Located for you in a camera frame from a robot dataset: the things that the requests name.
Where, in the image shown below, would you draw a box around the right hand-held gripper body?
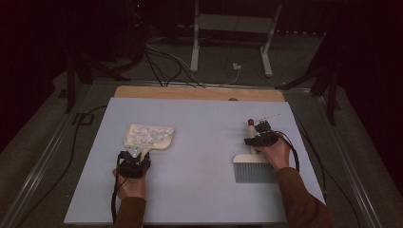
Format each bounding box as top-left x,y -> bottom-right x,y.
256,114 -> 281,147

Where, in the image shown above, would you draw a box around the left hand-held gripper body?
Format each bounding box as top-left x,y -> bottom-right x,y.
117,144 -> 152,179

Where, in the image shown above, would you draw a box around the cream plastic dustpan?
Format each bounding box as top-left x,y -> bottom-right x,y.
123,123 -> 175,160

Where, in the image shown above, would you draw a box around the pile of paper scraps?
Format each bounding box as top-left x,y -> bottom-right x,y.
129,125 -> 172,147

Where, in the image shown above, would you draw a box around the cream hand brush grey bristles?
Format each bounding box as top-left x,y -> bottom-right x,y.
232,118 -> 279,184

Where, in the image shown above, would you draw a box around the person's left hand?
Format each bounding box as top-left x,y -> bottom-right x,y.
112,169 -> 147,200

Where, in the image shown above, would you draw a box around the person's right hand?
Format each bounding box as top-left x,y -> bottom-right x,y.
259,136 -> 292,172

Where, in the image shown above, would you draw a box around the pale blue table mat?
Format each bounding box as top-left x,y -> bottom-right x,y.
63,97 -> 326,226

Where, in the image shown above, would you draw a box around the black stand legs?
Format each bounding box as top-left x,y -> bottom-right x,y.
65,56 -> 132,114
275,31 -> 341,126

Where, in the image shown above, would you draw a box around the grey metal stand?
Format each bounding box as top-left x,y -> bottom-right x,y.
189,0 -> 283,78

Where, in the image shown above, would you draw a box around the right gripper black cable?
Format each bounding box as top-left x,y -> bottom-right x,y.
274,130 -> 360,228

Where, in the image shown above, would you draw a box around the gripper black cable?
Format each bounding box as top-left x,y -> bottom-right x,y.
110,155 -> 127,226
274,130 -> 360,228

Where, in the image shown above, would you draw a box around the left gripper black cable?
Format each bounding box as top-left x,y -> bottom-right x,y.
110,155 -> 127,226

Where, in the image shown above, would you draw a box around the long black floor cable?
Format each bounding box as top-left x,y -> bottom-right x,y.
15,104 -> 108,228

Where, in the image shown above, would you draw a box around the white cable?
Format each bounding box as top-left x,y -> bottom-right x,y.
202,67 -> 240,87

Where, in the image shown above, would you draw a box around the black floor cables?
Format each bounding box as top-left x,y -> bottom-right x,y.
144,42 -> 207,89

